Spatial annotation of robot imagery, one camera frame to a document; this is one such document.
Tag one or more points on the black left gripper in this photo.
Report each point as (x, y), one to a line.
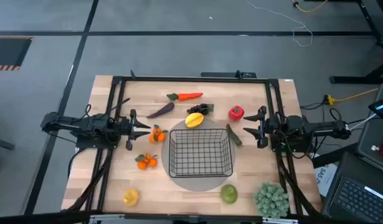
(132, 130)

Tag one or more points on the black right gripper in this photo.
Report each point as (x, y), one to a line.
(262, 130)

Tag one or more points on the orange mandarin cluster with leaves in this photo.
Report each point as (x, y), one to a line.
(146, 162)
(158, 136)

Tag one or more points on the purple toy eggplant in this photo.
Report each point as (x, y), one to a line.
(161, 110)

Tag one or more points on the yellow ribbed toy starfruit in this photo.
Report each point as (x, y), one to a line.
(194, 120)

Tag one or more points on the dark toy grape bunch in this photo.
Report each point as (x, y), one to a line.
(200, 109)

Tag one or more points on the green toy pear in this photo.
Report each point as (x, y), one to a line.
(229, 194)

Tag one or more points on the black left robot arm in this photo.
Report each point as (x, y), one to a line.
(85, 126)

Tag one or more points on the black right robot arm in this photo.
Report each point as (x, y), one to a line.
(315, 127)

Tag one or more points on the orange toy carrot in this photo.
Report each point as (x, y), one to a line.
(189, 96)

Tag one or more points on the green toy broccoli head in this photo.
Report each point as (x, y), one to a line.
(271, 200)

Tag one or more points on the round grey placemat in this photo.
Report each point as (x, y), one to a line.
(197, 184)

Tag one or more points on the white printed paper sheet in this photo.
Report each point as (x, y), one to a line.
(325, 177)

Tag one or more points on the black bar with silver brackets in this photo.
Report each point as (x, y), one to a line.
(191, 219)

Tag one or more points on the grey closed laptop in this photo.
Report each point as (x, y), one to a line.
(371, 133)

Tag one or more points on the black laptop with keyboard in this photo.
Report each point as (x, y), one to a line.
(359, 193)

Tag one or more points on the tablet with lit screen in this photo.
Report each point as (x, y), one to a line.
(382, 107)

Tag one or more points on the black chair base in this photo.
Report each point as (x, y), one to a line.
(2, 143)

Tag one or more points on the black hazard-striped floor hatch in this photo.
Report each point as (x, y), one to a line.
(7, 51)

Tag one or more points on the black metal table frame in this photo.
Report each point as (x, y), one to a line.
(194, 79)

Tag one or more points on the black desk leg frame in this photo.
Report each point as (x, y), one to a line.
(353, 79)

